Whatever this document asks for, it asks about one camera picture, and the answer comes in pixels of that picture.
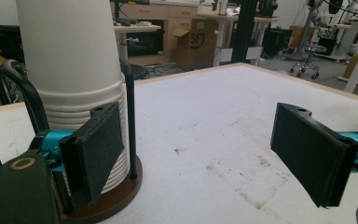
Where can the wooden drawer desk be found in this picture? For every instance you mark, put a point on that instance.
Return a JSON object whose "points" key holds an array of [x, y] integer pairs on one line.
{"points": [[155, 11]]}

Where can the black round stool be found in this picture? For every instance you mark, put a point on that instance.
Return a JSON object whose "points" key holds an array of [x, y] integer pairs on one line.
{"points": [[139, 71]]}

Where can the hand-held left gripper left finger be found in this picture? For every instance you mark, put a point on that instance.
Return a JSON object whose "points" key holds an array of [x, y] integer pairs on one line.
{"points": [[90, 155]]}

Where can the white table mat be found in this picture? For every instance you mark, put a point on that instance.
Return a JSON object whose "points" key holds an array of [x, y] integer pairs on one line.
{"points": [[214, 124]]}

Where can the white desk with grey leg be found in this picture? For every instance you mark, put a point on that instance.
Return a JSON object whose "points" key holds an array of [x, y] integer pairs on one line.
{"points": [[136, 28]]}

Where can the stack of white paper cups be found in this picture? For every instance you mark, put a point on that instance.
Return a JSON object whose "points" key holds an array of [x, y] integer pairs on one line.
{"points": [[68, 46]]}

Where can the black frame post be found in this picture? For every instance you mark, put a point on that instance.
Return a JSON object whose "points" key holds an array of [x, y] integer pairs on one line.
{"points": [[244, 31]]}

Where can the brown cardboard box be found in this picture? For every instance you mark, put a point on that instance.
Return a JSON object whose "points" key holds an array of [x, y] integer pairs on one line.
{"points": [[195, 46]]}

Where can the black office stool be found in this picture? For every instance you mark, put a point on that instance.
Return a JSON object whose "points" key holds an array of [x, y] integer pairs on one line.
{"points": [[307, 60]]}

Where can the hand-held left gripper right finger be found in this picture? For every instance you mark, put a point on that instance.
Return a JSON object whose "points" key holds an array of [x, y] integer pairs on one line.
{"points": [[310, 155]]}

